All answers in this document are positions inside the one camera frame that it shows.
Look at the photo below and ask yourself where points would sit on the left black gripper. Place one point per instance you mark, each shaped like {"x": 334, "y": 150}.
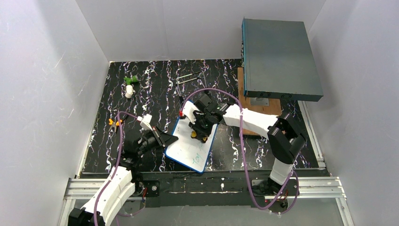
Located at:
{"x": 158, "y": 137}

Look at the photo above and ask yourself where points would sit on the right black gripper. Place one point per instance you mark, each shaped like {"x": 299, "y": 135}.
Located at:
{"x": 200, "y": 124}

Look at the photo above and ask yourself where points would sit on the blue framed whiteboard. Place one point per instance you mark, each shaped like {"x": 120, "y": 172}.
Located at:
{"x": 188, "y": 151}

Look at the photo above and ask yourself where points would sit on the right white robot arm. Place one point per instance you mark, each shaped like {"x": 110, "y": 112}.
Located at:
{"x": 285, "y": 137}

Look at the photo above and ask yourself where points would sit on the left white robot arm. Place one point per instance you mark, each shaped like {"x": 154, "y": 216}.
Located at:
{"x": 122, "y": 182}

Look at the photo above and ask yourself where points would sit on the green white toy figure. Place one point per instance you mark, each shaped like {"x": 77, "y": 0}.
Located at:
{"x": 129, "y": 86}

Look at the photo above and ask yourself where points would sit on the wooden board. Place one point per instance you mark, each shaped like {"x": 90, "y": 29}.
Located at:
{"x": 274, "y": 107}

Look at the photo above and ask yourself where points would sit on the dark grey metal box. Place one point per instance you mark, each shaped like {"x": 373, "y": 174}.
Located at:
{"x": 278, "y": 61}

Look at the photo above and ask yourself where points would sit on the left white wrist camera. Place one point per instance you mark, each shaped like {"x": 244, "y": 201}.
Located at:
{"x": 145, "y": 121}

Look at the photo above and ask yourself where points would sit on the wire whiteboard stand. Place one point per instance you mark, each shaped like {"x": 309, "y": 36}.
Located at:
{"x": 192, "y": 77}

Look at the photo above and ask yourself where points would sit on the silver metal bracket plate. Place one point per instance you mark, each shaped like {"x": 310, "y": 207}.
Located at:
{"x": 259, "y": 101}

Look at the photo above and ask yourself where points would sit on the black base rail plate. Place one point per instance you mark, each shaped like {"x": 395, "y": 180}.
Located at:
{"x": 214, "y": 188}

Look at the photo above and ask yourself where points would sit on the orange handled pliers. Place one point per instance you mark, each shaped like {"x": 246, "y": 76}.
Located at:
{"x": 114, "y": 125}

